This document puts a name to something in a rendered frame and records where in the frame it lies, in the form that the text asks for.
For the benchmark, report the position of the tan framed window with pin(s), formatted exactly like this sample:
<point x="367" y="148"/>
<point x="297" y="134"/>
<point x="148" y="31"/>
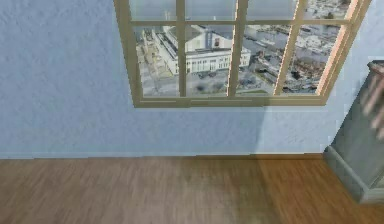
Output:
<point x="181" y="60"/>

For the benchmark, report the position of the grey cupboard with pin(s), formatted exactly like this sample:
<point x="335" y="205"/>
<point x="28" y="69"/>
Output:
<point x="356" y="146"/>

